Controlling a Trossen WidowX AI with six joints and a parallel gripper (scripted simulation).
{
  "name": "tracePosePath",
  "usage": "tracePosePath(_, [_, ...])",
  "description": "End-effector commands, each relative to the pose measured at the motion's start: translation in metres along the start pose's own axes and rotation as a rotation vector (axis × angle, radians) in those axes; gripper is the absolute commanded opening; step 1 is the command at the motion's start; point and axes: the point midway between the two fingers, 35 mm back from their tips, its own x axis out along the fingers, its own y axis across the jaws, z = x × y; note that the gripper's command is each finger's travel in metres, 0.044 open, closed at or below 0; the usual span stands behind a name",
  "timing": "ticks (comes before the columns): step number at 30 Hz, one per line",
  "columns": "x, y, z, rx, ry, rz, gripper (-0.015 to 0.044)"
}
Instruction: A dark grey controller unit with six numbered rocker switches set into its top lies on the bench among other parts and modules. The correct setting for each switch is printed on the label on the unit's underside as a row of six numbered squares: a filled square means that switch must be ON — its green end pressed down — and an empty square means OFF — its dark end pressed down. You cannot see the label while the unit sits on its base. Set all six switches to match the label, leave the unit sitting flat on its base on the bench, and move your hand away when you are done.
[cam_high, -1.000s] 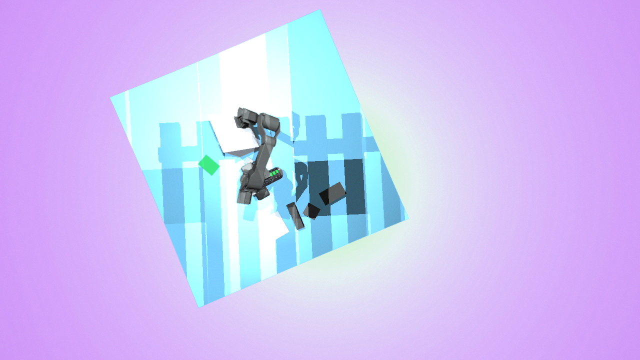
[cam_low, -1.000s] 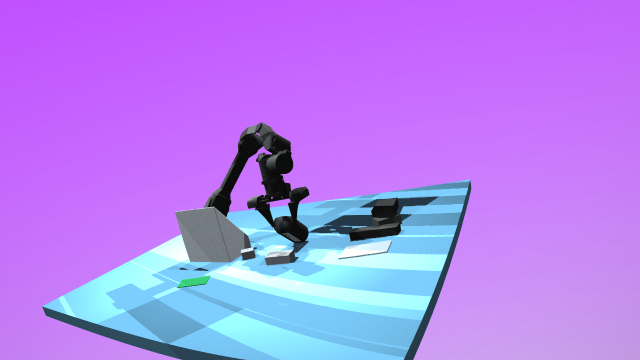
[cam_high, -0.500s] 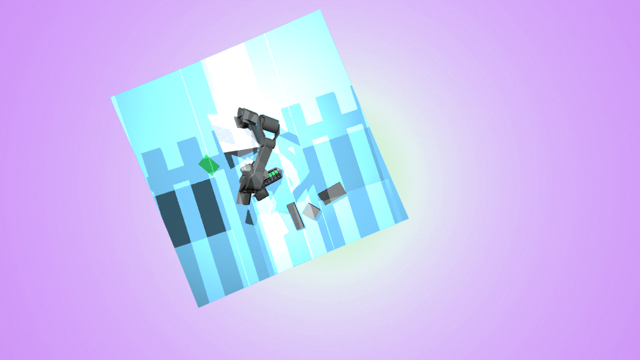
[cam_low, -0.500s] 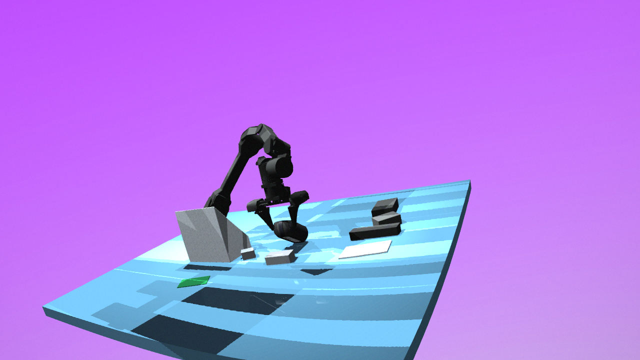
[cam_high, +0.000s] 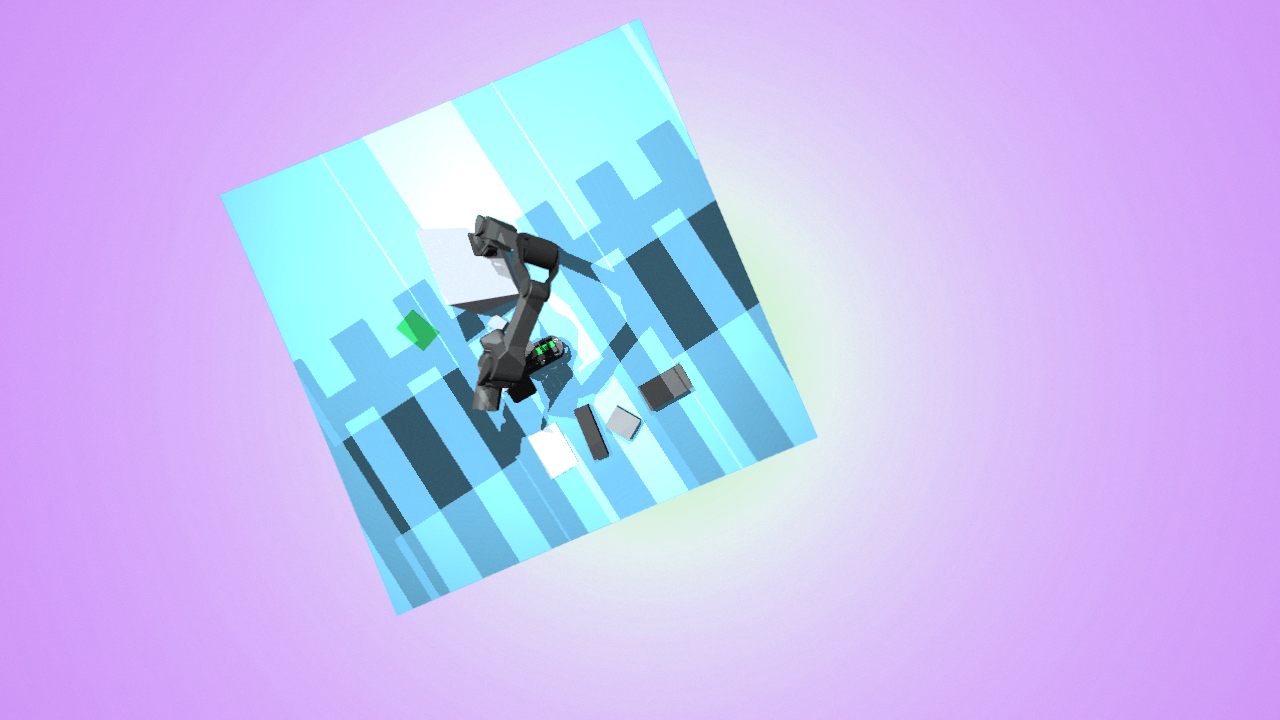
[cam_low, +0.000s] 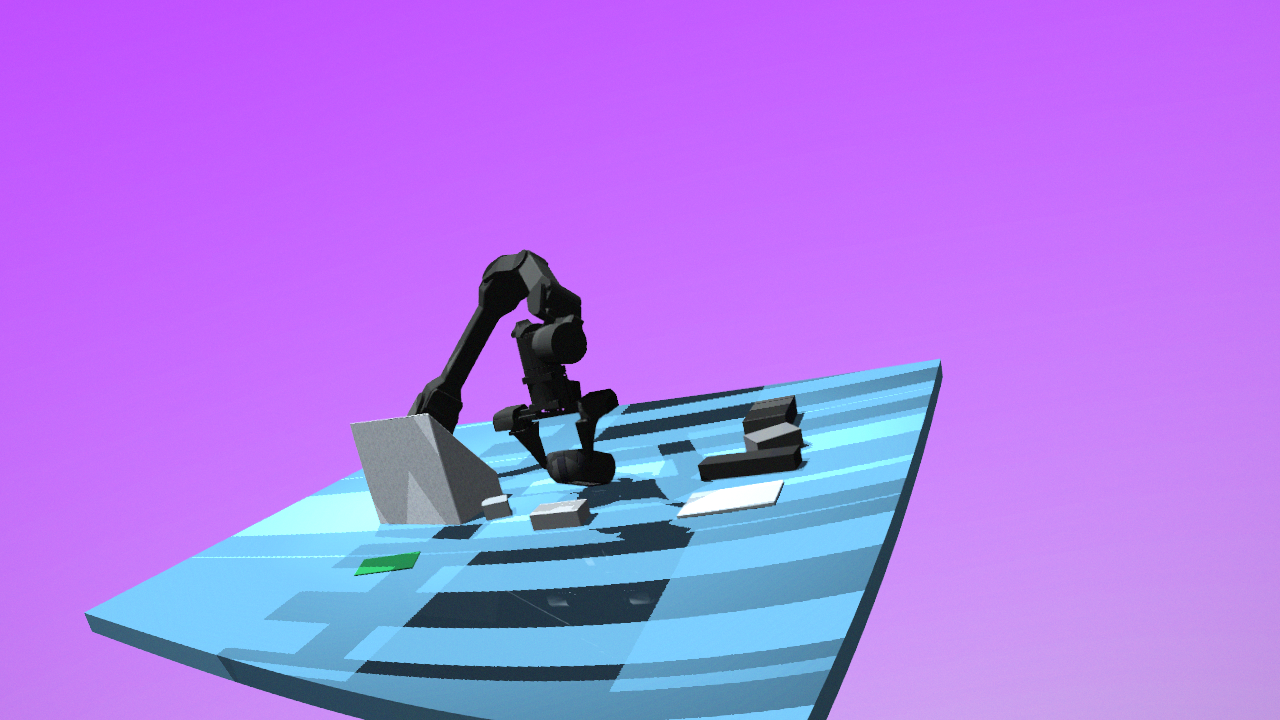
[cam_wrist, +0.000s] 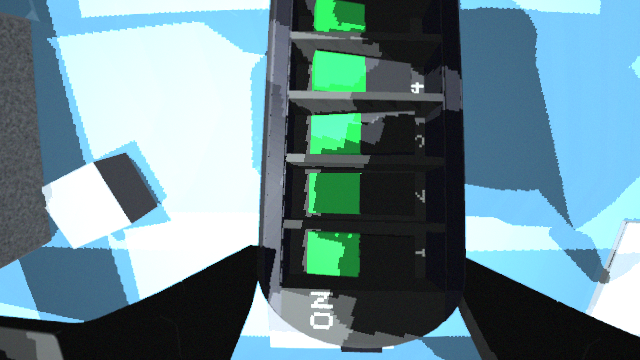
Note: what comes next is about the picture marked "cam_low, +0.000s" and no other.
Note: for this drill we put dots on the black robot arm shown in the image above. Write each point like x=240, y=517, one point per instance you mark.
x=506, y=281

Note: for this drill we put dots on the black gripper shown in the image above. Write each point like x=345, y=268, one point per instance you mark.
x=549, y=392

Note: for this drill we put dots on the dark grey controller unit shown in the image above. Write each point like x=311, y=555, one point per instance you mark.
x=570, y=467

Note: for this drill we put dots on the flat green rectangular plate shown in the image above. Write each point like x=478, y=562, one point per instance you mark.
x=388, y=563

